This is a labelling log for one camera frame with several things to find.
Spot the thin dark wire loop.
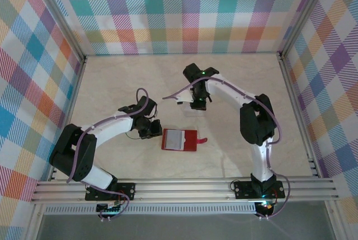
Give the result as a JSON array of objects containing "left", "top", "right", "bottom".
[{"left": 124, "top": 131, "right": 144, "bottom": 141}]

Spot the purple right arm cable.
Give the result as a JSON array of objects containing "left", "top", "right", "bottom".
[{"left": 162, "top": 77, "right": 291, "bottom": 221}]

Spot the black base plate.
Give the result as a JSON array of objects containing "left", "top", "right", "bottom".
[
  {"left": 84, "top": 182, "right": 136, "bottom": 201},
  {"left": 233, "top": 180, "right": 286, "bottom": 199}
]

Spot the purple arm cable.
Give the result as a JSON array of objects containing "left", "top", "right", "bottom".
[
  {"left": 66, "top": 88, "right": 149, "bottom": 223},
  {"left": 162, "top": 77, "right": 291, "bottom": 221}
]

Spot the right controller board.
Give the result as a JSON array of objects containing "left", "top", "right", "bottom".
[{"left": 256, "top": 200, "right": 277, "bottom": 216}]

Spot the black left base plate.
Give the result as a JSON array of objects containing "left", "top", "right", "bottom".
[{"left": 84, "top": 182, "right": 136, "bottom": 201}]

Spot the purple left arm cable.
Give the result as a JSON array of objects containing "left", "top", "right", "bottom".
[{"left": 66, "top": 88, "right": 149, "bottom": 223}]

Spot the left controller board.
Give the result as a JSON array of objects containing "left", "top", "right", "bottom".
[{"left": 96, "top": 203, "right": 124, "bottom": 214}]

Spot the perforated metal cable tray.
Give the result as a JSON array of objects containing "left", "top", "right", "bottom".
[{"left": 44, "top": 205, "right": 257, "bottom": 215}]

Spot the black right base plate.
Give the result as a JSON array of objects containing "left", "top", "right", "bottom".
[{"left": 233, "top": 180, "right": 286, "bottom": 199}]

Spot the controller board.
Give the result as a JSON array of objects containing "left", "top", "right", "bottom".
[
  {"left": 96, "top": 203, "right": 124, "bottom": 214},
  {"left": 256, "top": 200, "right": 277, "bottom": 216}
]

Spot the aluminium frame post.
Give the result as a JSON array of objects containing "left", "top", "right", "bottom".
[
  {"left": 27, "top": 0, "right": 88, "bottom": 62},
  {"left": 278, "top": 0, "right": 336, "bottom": 59}
]

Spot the aluminium table side rail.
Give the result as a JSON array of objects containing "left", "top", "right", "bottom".
[
  {"left": 47, "top": 55, "right": 89, "bottom": 182},
  {"left": 278, "top": 52, "right": 322, "bottom": 179}
]

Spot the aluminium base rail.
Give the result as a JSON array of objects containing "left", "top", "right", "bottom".
[{"left": 30, "top": 177, "right": 339, "bottom": 203}]

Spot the red card holder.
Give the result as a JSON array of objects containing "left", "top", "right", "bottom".
[{"left": 161, "top": 128, "right": 209, "bottom": 152}]

